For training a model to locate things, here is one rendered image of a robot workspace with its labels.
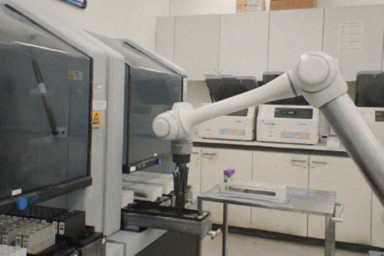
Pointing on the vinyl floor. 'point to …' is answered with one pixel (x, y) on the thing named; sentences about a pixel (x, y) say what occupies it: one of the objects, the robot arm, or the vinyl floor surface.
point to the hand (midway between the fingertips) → (180, 201)
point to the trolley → (318, 198)
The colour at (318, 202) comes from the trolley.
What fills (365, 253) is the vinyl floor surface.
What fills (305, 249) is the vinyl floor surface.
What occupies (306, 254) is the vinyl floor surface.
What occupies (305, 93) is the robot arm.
